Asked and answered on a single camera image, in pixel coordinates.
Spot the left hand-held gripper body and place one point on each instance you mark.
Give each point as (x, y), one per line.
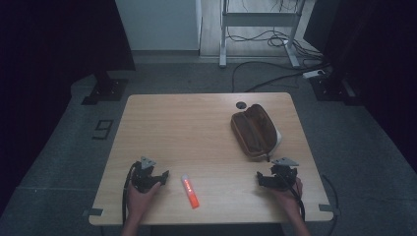
(142, 178)

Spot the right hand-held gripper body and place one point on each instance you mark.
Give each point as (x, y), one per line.
(283, 177)

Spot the orange marker pen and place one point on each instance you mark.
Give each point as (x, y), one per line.
(190, 193)

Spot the brown pencil case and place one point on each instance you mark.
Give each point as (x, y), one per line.
(254, 131)

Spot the person's right hand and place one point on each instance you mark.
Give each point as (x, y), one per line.
(290, 200)

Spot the person's left hand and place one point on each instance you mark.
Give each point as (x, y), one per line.
(137, 203)

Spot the grey tape piece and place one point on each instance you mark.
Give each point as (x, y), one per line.
(95, 212)
(325, 208)

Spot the black table grommet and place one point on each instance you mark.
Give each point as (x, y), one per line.
(241, 105)

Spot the black stand base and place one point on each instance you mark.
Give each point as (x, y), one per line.
(108, 90)
(331, 88)

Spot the white power strip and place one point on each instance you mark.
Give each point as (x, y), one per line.
(313, 74)

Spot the dark curtain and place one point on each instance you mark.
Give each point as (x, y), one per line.
(377, 49)
(49, 49)

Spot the white desk frame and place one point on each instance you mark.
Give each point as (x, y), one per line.
(259, 19)

